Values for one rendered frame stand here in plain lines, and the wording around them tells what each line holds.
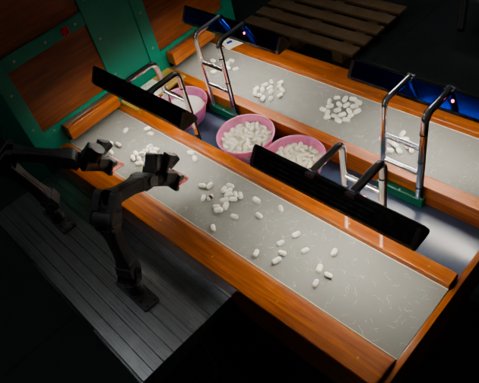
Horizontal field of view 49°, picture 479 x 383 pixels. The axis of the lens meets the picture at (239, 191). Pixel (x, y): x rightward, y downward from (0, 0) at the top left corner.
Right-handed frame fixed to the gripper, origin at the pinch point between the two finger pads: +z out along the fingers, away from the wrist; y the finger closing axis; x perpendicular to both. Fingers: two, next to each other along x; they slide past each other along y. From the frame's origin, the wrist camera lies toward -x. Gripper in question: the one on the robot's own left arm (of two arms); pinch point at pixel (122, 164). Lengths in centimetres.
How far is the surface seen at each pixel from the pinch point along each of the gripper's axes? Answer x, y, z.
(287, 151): -27, -51, 43
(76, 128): -2.5, 38.6, 0.3
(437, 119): -59, -94, 77
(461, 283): -16, -138, 30
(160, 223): 10.4, -36.2, -4.7
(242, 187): -10, -49, 23
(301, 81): -54, -25, 75
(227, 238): 5, -62, 6
